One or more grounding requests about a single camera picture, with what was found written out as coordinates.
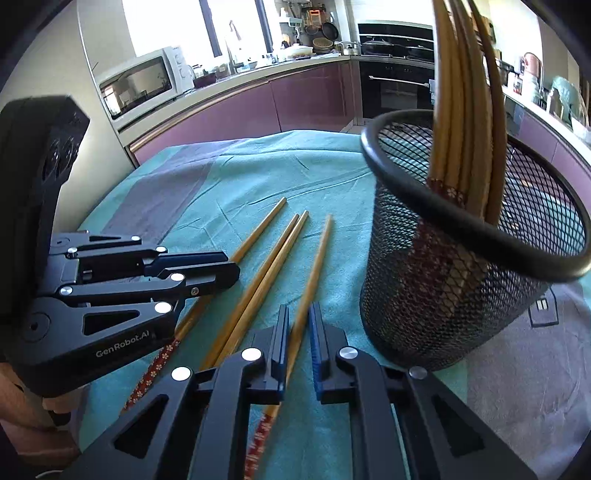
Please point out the steel kettle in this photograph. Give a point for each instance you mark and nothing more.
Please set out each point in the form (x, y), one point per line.
(351, 47)

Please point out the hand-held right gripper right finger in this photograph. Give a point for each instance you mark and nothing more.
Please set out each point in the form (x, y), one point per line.
(316, 341)

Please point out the pink kettle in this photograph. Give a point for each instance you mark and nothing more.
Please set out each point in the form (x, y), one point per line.
(532, 64)

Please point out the black wok with lid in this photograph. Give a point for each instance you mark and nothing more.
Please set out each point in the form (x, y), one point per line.
(378, 47)
(420, 51)

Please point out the white casserole pot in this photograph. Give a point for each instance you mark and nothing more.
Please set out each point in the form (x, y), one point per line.
(301, 50)

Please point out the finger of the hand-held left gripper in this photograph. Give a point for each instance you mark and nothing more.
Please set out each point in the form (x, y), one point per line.
(161, 266)
(203, 281)

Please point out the hanging black frying pan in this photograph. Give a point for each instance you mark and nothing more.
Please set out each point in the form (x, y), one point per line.
(330, 30)

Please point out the black built-in oven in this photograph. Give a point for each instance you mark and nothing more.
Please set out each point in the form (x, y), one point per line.
(392, 90)

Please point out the single chopstick red patterned end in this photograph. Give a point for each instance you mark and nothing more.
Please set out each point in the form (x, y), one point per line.
(258, 228)
(258, 277)
(268, 277)
(312, 277)

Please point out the dark bowl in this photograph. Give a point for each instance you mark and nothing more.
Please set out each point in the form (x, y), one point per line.
(205, 81)

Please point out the person's left hand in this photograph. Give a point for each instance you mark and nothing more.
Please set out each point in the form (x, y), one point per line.
(32, 434)

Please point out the white microwave oven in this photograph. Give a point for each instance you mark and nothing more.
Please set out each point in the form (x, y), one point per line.
(138, 83)

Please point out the bunch of wooden chopsticks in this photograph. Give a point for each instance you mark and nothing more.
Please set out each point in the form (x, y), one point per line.
(455, 115)

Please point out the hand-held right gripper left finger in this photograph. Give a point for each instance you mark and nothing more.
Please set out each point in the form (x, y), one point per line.
(280, 341)

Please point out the black mesh utensil holder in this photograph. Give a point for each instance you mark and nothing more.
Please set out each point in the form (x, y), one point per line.
(415, 300)

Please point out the black range hood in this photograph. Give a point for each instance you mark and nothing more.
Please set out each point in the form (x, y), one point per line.
(392, 31)

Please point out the teal and purple tablecloth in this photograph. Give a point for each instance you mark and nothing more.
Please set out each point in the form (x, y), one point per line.
(221, 184)

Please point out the sink faucet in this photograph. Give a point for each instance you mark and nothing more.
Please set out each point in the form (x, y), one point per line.
(233, 46)

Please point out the grey refrigerator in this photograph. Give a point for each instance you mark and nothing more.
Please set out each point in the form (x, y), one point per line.
(69, 55)

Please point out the kitchen window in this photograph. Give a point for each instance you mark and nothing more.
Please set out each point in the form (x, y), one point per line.
(175, 23)

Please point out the mint green kitchen appliance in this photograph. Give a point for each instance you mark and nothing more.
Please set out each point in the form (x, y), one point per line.
(565, 99)

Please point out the purple lower kitchen cabinets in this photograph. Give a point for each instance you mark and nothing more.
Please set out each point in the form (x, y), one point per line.
(231, 106)
(545, 138)

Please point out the woven basket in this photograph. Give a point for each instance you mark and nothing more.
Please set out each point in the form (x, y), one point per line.
(322, 44)

